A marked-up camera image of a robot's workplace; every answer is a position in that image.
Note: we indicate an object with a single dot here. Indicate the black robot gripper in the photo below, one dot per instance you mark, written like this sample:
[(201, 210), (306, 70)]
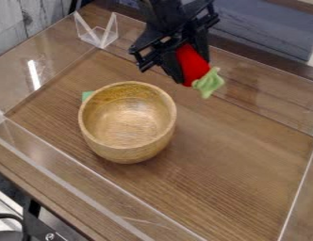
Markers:
[(173, 23)]

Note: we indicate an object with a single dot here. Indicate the red plush strawberry toy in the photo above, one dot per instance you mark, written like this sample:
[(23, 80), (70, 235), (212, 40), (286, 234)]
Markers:
[(199, 75)]

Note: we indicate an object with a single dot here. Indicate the green object behind bowl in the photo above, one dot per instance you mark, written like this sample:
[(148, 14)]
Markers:
[(86, 94)]

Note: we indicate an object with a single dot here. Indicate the grey sofa cushion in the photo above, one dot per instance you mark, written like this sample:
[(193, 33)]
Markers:
[(266, 25)]

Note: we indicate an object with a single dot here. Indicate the wooden bowl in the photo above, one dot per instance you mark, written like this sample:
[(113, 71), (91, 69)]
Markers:
[(126, 120)]

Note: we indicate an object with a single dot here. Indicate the clear acrylic corner bracket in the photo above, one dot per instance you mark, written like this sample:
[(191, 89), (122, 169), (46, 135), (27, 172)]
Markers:
[(98, 36)]

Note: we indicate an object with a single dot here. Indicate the clear acrylic tray wall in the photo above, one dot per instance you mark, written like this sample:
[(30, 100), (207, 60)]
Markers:
[(224, 182)]

